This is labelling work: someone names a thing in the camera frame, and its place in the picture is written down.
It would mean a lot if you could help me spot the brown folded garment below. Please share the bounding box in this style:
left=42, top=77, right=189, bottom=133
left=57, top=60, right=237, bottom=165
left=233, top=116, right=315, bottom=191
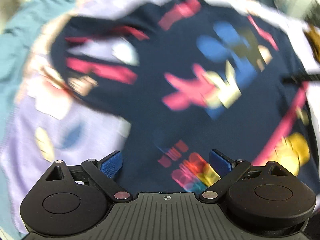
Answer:
left=304, top=24, right=320, bottom=63

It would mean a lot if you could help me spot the lavender floral bed sheet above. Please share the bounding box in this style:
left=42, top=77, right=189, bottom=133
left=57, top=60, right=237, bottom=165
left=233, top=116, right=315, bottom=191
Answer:
left=0, top=0, right=320, bottom=238

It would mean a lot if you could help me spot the navy sweater with pink stripes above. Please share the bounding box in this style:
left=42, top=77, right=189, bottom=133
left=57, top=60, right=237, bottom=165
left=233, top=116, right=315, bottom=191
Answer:
left=51, top=0, right=318, bottom=193

